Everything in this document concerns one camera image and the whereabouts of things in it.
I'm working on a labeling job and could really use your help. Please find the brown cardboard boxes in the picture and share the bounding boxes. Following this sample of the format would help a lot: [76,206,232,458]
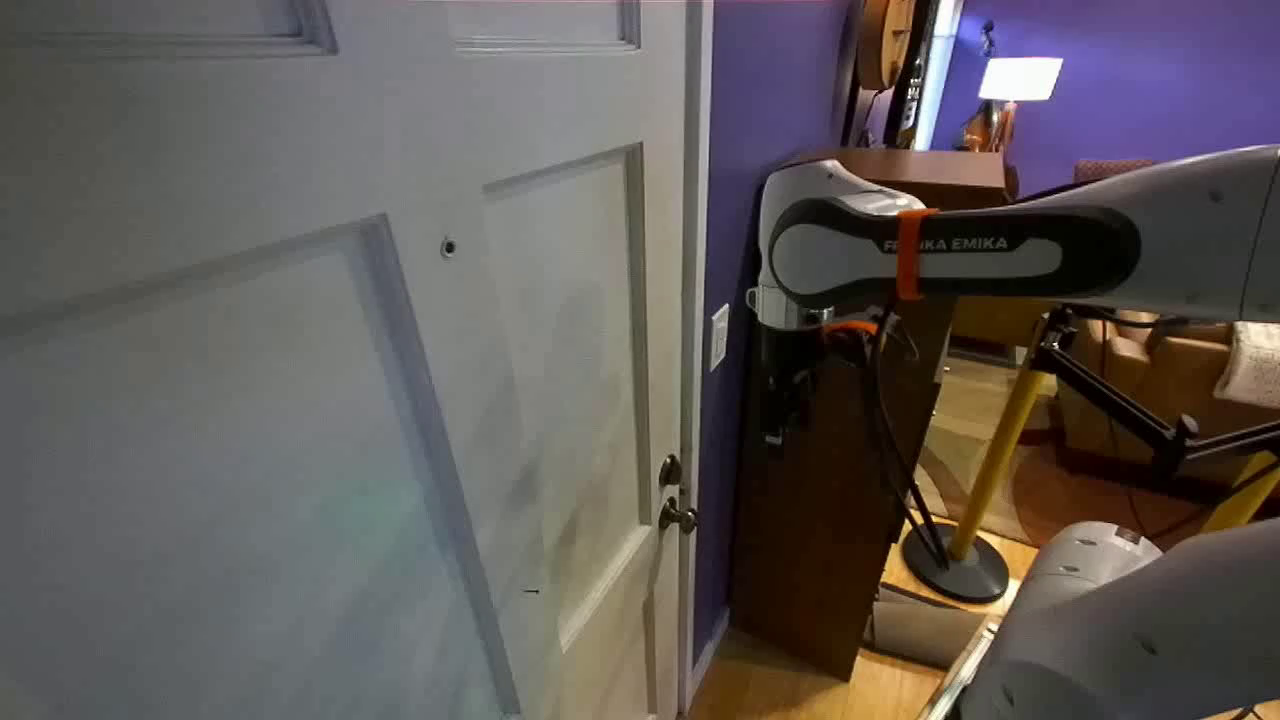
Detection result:
[1057,309,1280,486]

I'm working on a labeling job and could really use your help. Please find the wood framed mirror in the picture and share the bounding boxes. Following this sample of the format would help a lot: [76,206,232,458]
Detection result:
[837,0,970,151]

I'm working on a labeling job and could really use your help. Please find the white light switch plate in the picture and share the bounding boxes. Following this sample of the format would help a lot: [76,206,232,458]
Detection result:
[703,300,737,377]

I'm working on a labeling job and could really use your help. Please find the dark metal door knob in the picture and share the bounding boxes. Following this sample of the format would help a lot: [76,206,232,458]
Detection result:
[656,493,703,538]

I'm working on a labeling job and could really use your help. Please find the orange velcro strap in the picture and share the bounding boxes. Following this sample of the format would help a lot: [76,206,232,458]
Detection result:
[893,205,939,309]
[815,313,884,349]

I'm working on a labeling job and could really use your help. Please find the white door frame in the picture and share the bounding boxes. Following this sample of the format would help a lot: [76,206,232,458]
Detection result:
[681,0,721,708]

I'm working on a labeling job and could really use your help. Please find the white panel door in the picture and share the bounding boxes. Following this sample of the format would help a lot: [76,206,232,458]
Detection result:
[0,0,698,720]

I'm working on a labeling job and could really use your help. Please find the white shade table lamp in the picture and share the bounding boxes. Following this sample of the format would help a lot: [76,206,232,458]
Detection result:
[977,50,1070,156]

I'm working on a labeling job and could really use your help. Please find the grey floor mat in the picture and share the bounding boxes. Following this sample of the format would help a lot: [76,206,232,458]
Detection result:
[864,585,1004,672]

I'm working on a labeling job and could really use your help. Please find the white paper sheet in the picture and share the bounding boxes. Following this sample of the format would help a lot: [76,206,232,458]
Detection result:
[1213,315,1280,410]

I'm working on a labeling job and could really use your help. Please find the yellow pole black base stand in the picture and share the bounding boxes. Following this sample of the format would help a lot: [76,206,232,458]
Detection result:
[902,358,1060,606]

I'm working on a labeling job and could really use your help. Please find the dark wood cabinet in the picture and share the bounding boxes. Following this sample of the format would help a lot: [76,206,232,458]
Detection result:
[728,292,960,683]

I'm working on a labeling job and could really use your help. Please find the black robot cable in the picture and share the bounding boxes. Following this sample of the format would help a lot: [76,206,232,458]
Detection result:
[856,309,960,564]

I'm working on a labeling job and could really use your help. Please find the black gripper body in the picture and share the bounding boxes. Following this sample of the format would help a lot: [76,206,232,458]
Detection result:
[761,349,819,455]

